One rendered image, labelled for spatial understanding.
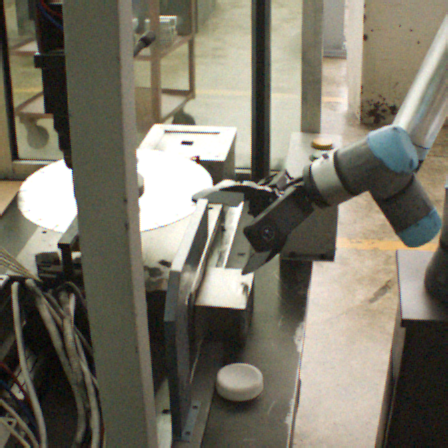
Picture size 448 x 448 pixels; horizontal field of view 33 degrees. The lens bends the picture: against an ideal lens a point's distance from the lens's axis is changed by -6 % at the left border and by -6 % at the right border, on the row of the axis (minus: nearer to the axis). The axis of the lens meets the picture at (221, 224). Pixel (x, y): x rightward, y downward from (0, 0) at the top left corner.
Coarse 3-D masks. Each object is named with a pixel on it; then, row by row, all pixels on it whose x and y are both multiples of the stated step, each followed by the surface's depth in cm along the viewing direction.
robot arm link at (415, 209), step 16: (416, 176) 120; (400, 192) 111; (416, 192) 112; (384, 208) 113; (400, 208) 112; (416, 208) 112; (432, 208) 114; (400, 224) 114; (416, 224) 113; (432, 224) 114; (416, 240) 115
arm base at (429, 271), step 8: (440, 240) 133; (440, 248) 134; (432, 256) 137; (440, 256) 133; (432, 264) 136; (440, 264) 133; (432, 272) 135; (440, 272) 133; (424, 280) 138; (432, 280) 135; (440, 280) 134; (432, 288) 135; (440, 288) 133; (440, 296) 133
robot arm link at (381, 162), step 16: (384, 128) 109; (400, 128) 109; (352, 144) 112; (368, 144) 109; (384, 144) 107; (400, 144) 107; (336, 160) 112; (352, 160) 110; (368, 160) 109; (384, 160) 108; (400, 160) 107; (416, 160) 110; (352, 176) 111; (368, 176) 110; (384, 176) 109; (400, 176) 110; (352, 192) 113; (384, 192) 111
